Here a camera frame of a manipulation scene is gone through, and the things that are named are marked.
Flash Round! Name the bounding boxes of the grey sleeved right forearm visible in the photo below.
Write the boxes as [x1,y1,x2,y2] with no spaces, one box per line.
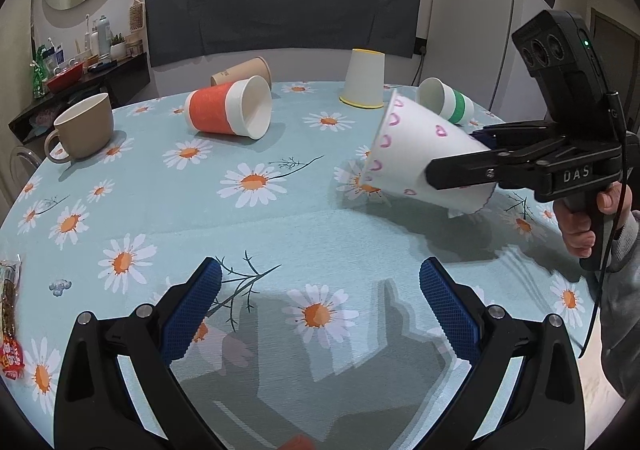
[600,210,640,398]

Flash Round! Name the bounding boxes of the white cup yellow rim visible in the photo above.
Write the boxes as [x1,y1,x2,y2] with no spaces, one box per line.
[340,48,385,110]

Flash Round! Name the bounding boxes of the red snack packet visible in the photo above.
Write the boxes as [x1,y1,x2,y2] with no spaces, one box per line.
[1,258,25,381]

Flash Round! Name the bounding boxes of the white paper cup pink hearts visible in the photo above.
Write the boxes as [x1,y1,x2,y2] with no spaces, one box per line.
[360,92,495,214]

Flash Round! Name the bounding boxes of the orange banded white paper cup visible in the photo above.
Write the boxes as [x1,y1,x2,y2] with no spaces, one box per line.
[183,75,272,140]

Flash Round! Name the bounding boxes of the small potted plant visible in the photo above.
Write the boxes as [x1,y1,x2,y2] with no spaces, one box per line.
[110,34,127,61]

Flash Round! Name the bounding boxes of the white thermos bottle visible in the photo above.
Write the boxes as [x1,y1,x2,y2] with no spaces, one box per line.
[96,16,112,58]

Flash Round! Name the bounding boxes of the black side shelf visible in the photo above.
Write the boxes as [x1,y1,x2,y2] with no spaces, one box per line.
[9,52,151,144]

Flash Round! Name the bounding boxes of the black cable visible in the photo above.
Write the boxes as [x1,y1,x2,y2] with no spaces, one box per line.
[578,91,632,358]

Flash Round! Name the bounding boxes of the red bowl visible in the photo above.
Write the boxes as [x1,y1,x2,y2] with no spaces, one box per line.
[47,63,84,94]

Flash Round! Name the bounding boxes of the person's right hand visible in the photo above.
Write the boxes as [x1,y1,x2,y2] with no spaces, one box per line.
[553,179,633,260]

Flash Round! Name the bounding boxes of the green plastic bottle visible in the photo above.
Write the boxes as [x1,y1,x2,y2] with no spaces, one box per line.
[30,46,48,99]

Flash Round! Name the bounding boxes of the black camera box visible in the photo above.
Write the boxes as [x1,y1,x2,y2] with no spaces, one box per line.
[511,10,610,126]

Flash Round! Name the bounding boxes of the brown kraft paper cup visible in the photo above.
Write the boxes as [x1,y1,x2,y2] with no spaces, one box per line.
[210,57,272,87]

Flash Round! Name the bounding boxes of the beige ceramic mug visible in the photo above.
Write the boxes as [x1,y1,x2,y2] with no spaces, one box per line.
[44,92,114,164]

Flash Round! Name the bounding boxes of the white refrigerator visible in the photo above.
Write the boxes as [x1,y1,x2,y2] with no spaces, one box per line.
[423,0,548,122]

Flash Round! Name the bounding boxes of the green banded white paper cup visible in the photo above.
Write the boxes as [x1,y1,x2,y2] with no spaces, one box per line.
[418,77,474,126]

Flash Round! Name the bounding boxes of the daisy print blue tablecloth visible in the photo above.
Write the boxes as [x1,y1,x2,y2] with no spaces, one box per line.
[1,83,593,449]

